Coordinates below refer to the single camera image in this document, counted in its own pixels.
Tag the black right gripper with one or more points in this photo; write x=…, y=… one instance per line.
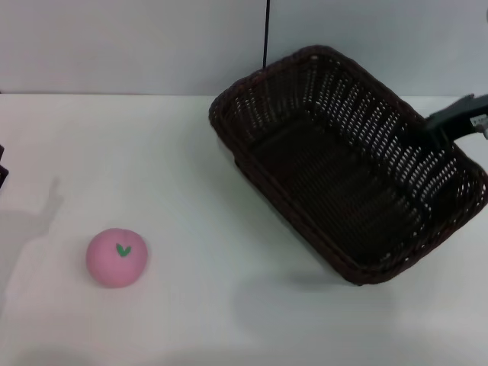
x=476, y=110

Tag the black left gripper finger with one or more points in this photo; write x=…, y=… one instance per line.
x=2, y=176
x=1, y=152

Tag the dark brown woven basket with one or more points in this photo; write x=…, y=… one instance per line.
x=335, y=190

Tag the pink peach toy ball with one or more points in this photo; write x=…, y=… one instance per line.
x=114, y=263

